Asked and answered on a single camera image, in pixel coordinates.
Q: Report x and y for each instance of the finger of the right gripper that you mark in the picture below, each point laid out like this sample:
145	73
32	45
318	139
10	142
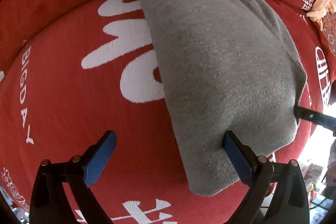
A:
315	117

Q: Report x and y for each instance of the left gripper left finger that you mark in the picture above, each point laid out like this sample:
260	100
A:
49	203

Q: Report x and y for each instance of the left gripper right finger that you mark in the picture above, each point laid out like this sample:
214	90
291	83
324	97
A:
277	192

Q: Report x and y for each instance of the grey knit sweater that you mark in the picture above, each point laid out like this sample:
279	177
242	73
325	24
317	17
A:
224	65

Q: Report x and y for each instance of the orange fabric item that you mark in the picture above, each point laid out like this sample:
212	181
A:
320	9

